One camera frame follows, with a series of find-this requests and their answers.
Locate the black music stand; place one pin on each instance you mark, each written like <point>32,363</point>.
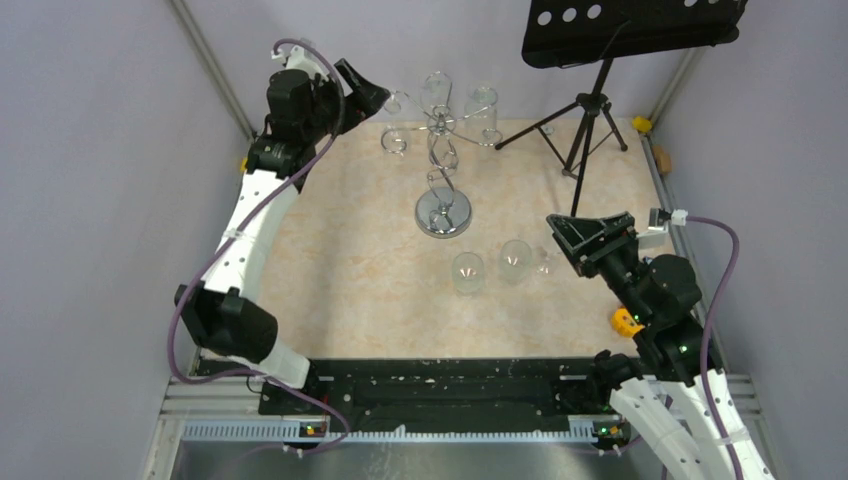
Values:
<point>567,34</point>

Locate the brown block on rail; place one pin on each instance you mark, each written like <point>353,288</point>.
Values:
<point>662,159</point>

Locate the aluminium frame post right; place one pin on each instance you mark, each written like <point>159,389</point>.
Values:
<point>686,63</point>

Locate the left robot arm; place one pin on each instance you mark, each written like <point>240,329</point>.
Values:
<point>308,108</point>

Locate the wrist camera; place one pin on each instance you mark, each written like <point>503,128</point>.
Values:
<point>659,225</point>
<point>296,57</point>

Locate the yellow and red toy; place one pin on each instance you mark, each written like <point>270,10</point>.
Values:
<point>624,324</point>

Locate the aluminium frame post left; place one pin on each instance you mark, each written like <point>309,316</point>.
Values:
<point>210,65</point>

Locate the white cable duct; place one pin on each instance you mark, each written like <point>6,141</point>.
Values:
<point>283,431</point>

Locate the aluminium frame post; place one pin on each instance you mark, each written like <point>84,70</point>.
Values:
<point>686,63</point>
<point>210,65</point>

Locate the yellow corner clip right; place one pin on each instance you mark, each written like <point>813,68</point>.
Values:
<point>642,124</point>

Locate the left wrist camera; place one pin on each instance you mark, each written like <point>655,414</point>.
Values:
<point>296,57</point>

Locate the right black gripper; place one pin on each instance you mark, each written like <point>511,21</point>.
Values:
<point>574,235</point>

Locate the chrome wine glass rack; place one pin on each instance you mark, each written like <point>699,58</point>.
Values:
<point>443,211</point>

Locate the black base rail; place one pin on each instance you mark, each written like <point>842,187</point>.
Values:
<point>444,396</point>

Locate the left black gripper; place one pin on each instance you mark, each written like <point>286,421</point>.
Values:
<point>369,96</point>

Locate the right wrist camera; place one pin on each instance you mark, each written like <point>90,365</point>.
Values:
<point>659,225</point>

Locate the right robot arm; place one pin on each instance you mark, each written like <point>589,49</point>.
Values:
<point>676,395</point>

